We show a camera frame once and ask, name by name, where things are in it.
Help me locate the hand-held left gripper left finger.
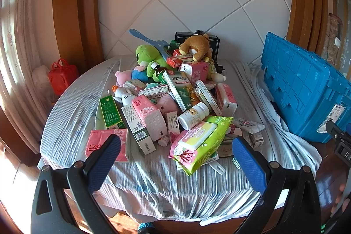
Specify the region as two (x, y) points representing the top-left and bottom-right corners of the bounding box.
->
(31, 134), (122, 234)

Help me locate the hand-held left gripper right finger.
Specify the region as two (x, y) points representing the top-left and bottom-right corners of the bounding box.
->
(232, 137), (321, 234)

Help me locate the pink tissue pack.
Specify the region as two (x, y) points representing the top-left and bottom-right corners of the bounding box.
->
(85, 128), (130, 163)
(215, 83), (238, 117)
(131, 94), (168, 142)

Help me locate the pink green wet wipes pack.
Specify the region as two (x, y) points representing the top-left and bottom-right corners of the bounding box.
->
(168, 115), (234, 176)

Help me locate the blue plastic storage crate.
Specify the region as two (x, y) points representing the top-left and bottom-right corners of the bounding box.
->
(260, 32), (351, 144)

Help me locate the round wooden desktop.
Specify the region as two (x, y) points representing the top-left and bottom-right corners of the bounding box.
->
(40, 57), (338, 227)

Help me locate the person's right hand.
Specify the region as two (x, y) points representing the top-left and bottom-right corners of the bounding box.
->
(330, 183), (351, 221)

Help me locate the small white box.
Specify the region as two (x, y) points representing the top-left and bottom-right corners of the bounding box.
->
(248, 131), (265, 148)

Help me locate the white printed sachet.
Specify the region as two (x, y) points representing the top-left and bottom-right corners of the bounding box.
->
(234, 117), (265, 134)

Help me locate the small white red-capped bottle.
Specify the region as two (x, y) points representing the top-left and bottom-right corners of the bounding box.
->
(157, 134), (171, 147)

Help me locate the white toy figure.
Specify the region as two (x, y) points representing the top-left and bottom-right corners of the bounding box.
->
(112, 86), (135, 106)

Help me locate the white pill bottle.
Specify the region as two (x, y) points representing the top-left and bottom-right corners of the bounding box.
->
(178, 102), (210, 131)

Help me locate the pink white medicine box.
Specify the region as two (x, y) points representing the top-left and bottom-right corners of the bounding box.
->
(166, 111), (181, 145)

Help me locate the blue crinkled bag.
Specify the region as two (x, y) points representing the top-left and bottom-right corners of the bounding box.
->
(136, 221), (154, 234)

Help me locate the yellow striped box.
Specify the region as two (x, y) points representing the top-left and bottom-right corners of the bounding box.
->
(195, 80), (223, 116)

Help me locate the small pale green box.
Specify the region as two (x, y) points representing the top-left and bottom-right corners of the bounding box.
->
(123, 79), (146, 95)

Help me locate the pink pig plush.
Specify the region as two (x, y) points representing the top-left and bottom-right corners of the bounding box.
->
(156, 95), (179, 114)

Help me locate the red white flat box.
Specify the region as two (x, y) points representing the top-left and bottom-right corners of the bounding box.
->
(138, 84), (171, 99)

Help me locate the pink plush toy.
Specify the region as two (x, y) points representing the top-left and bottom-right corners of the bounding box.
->
(115, 71), (133, 87)

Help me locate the blue plush toy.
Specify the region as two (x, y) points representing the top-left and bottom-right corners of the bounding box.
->
(131, 67), (149, 81)

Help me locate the red handbag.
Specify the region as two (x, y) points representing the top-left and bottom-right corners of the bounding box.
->
(48, 59), (79, 96)

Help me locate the beige plush toy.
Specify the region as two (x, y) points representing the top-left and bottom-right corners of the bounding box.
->
(207, 63), (229, 83)

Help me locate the brown bottle green label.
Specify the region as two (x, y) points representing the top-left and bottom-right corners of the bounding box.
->
(151, 62), (171, 84)

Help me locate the white plastic bag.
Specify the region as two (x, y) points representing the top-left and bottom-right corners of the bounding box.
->
(31, 64), (52, 92)

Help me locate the pink tissue box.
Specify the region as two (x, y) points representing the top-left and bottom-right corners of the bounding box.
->
(179, 61), (210, 86)

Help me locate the green frog plush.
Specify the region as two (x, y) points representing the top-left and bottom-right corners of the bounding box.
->
(135, 43), (171, 78)

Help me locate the rolled patterned carpet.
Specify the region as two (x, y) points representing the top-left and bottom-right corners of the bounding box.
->
(322, 13), (344, 67)

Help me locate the red medicine box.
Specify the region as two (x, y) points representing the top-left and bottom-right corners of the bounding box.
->
(166, 55), (196, 68)

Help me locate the black box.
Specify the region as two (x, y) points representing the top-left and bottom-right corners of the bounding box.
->
(175, 31), (220, 62)

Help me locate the brown bear plush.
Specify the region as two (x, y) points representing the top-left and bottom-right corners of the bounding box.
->
(179, 34), (213, 62)

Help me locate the pink sheer curtain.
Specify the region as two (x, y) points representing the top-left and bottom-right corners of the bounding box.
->
(0, 0), (59, 155)

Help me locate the large tape ring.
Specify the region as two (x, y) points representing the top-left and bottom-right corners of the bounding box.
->
(218, 135), (241, 159)

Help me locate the white plastic handle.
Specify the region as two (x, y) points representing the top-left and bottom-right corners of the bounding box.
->
(209, 161), (226, 177)

